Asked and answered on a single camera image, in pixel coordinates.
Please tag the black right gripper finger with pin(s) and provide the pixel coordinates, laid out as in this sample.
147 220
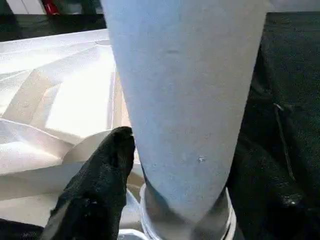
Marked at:
95 190

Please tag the white plastic table top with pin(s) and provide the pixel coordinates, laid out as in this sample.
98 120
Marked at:
50 87

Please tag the white plastic table leg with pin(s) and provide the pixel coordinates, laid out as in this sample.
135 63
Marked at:
185 100

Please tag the red bottle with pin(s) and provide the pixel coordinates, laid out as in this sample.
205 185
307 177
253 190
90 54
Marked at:
50 6

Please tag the black work mat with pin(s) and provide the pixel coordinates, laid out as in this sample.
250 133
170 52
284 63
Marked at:
287 100

